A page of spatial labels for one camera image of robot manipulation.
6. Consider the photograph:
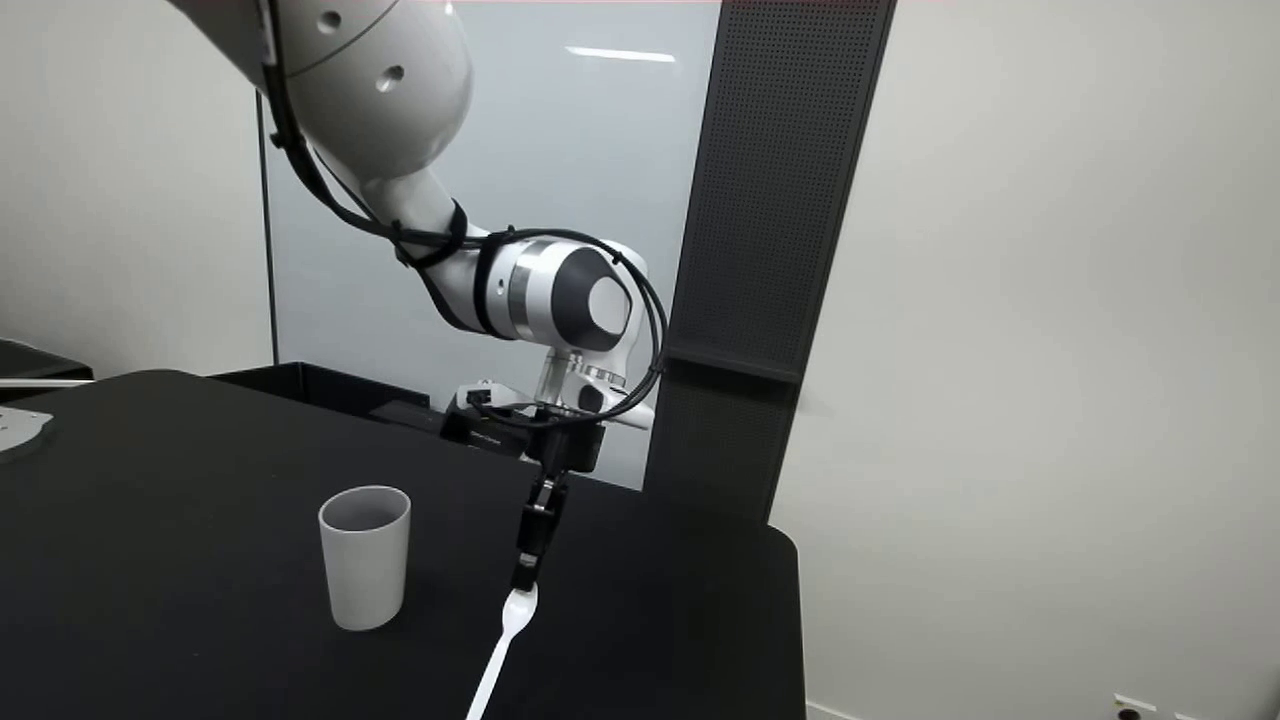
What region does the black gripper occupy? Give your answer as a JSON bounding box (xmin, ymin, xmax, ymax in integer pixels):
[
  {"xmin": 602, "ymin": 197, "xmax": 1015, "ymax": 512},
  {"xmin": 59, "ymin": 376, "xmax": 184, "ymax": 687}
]
[{"xmin": 510, "ymin": 395, "xmax": 609, "ymax": 593}]

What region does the white plastic spoon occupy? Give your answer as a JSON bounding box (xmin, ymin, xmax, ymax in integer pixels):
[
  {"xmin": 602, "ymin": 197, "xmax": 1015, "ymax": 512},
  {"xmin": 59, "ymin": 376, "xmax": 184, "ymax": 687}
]
[{"xmin": 459, "ymin": 573, "xmax": 543, "ymax": 720}]

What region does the white ceramic mug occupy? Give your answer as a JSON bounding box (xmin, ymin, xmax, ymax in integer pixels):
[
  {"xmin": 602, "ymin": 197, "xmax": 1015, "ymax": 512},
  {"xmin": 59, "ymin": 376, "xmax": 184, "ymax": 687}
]
[{"xmin": 314, "ymin": 480, "xmax": 415, "ymax": 635}]

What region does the black vertical pillar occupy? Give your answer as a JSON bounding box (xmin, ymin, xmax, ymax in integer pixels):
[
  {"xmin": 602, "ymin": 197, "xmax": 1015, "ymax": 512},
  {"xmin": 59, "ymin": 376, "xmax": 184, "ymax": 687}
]
[{"xmin": 645, "ymin": 0, "xmax": 898, "ymax": 541}]

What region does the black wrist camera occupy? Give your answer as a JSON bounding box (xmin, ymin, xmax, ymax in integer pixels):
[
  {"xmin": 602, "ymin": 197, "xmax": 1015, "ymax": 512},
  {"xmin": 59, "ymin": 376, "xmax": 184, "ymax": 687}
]
[{"xmin": 435, "ymin": 402, "xmax": 543, "ymax": 460}]

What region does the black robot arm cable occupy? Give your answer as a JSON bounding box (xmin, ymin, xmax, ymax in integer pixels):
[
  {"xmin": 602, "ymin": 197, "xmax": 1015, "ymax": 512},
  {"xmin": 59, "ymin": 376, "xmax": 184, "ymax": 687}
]
[{"xmin": 255, "ymin": 56, "xmax": 673, "ymax": 433}]

